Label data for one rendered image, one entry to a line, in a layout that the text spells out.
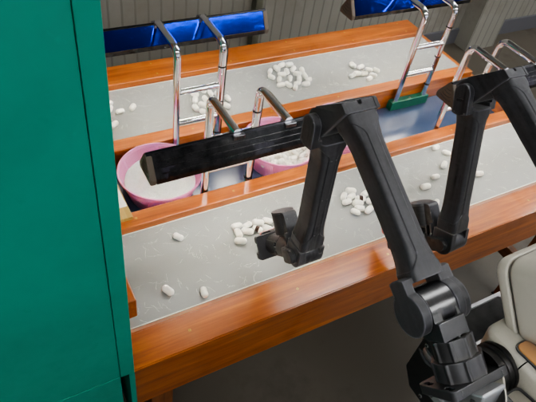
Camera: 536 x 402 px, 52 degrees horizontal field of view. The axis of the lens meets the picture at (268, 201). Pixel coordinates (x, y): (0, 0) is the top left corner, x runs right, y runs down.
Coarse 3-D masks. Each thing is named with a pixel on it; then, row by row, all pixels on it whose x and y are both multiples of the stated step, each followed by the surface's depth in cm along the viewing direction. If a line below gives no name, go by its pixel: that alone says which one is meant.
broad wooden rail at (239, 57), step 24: (384, 24) 262; (408, 24) 266; (240, 48) 230; (264, 48) 232; (288, 48) 235; (312, 48) 238; (336, 48) 242; (120, 72) 206; (144, 72) 208; (168, 72) 210; (192, 72) 213
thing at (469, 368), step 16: (464, 336) 87; (432, 352) 90; (448, 352) 86; (464, 352) 86; (480, 352) 87; (432, 368) 89; (448, 368) 86; (464, 368) 85; (480, 368) 86; (496, 368) 87; (432, 384) 88; (448, 384) 86; (464, 384) 84; (480, 384) 85; (448, 400) 84
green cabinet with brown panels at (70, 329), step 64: (0, 0) 53; (64, 0) 56; (0, 64) 57; (64, 64) 61; (0, 128) 62; (64, 128) 67; (0, 192) 69; (64, 192) 74; (0, 256) 76; (64, 256) 82; (0, 320) 85; (64, 320) 93; (128, 320) 102; (0, 384) 97; (64, 384) 108
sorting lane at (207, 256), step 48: (288, 192) 177; (336, 192) 180; (432, 192) 186; (480, 192) 189; (144, 240) 155; (192, 240) 158; (336, 240) 165; (144, 288) 144; (192, 288) 146; (240, 288) 148
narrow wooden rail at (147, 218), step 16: (496, 112) 221; (448, 128) 209; (400, 144) 198; (416, 144) 199; (432, 144) 204; (352, 160) 188; (272, 176) 177; (288, 176) 178; (304, 176) 179; (208, 192) 168; (224, 192) 169; (240, 192) 170; (256, 192) 172; (160, 208) 161; (176, 208) 162; (192, 208) 163; (208, 208) 166; (128, 224) 155; (144, 224) 157
